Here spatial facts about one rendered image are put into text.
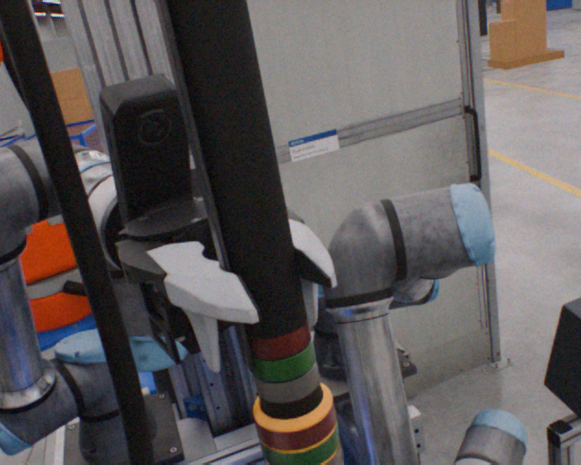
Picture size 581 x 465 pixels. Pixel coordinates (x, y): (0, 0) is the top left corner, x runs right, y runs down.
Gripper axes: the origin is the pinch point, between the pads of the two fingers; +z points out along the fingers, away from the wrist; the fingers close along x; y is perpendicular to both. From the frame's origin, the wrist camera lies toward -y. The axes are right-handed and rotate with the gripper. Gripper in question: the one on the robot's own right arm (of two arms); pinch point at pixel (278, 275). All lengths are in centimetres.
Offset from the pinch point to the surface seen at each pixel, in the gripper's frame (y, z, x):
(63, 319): 157, -383, -20
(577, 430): 60, -26, -60
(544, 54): 153, -740, -1021
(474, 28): 8, -151, -181
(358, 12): -6, -160, -132
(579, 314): 40, -27, -63
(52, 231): 97, -390, -33
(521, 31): 104, -766, -991
